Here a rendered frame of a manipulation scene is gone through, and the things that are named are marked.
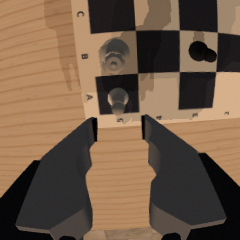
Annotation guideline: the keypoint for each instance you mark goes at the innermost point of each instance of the black and tan chessboard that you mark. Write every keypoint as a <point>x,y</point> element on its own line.
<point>160,77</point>

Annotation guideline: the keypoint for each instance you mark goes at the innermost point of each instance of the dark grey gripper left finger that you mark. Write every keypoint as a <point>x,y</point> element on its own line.
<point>49,199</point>

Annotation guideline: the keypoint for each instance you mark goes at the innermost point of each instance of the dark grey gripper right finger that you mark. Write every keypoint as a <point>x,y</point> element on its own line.
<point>190,194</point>

